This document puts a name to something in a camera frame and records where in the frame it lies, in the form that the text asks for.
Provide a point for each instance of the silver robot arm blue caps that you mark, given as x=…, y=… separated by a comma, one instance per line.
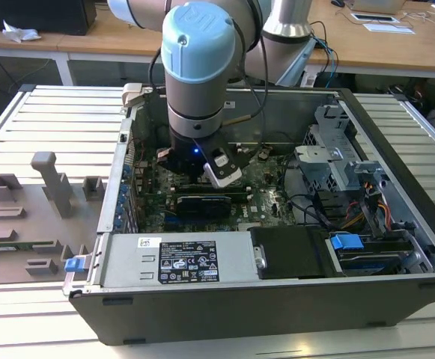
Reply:
x=198, y=75

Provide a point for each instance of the black RAM slots row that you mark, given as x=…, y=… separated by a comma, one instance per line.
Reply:
x=187, y=189

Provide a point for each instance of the black graphics card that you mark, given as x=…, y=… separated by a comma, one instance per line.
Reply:
x=202, y=207

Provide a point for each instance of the beige case latch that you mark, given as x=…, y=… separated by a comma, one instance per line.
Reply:
x=131, y=93

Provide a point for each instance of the green motherboard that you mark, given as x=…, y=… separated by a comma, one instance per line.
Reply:
x=266, y=209

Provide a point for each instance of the grey power supply with label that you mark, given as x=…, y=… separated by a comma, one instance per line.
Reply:
x=127, y=261

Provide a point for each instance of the grey metal disk cage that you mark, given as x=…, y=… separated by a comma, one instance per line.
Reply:
x=325, y=161

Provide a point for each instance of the black plastic shroud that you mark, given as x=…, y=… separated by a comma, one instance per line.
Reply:
x=292, y=254

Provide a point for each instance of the wooden desk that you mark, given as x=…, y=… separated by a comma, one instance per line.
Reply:
x=90, y=41

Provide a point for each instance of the blue case latch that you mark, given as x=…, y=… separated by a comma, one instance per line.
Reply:
x=73, y=264

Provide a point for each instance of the black PC case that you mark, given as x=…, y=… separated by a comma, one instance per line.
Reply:
x=239, y=314

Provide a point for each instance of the grey parts rack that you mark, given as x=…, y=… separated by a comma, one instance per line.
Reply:
x=26, y=224

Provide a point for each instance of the crumpled white paper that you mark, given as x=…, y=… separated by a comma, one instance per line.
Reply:
x=18, y=33

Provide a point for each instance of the black computer mouse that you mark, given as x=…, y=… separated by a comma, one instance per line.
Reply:
x=337, y=3

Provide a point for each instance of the white framed tablet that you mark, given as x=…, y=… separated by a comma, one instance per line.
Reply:
x=374, y=17

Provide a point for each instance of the white paper sheet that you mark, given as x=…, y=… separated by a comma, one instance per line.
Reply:
x=389, y=28

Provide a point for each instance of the large white wrist camera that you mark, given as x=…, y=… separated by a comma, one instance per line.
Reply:
x=222, y=175

